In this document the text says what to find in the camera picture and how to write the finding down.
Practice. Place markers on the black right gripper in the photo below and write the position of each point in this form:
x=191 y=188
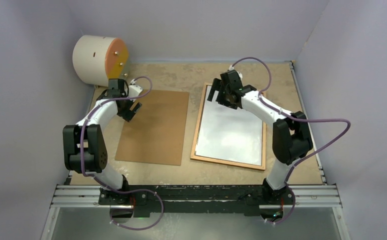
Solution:
x=218 y=85

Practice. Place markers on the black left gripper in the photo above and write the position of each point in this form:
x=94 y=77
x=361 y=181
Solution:
x=127 y=114

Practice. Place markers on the wooden picture frame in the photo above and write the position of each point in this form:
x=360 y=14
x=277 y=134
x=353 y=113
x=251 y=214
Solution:
x=195 y=132

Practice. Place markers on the plant photo print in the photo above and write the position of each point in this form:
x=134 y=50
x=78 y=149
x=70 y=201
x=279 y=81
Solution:
x=230 y=136

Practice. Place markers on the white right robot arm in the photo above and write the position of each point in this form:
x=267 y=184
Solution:
x=291 y=137

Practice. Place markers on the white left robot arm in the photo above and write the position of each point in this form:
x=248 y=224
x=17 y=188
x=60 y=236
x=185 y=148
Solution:
x=84 y=146

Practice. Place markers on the white cylindrical drum cabinet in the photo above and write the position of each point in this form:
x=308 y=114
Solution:
x=96 y=59

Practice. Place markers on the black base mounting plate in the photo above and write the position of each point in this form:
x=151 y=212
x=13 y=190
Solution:
x=252 y=200

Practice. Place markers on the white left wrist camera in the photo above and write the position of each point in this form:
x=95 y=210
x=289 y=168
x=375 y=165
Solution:
x=134 y=90

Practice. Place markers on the aluminium extrusion rail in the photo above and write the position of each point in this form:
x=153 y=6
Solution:
x=306 y=196

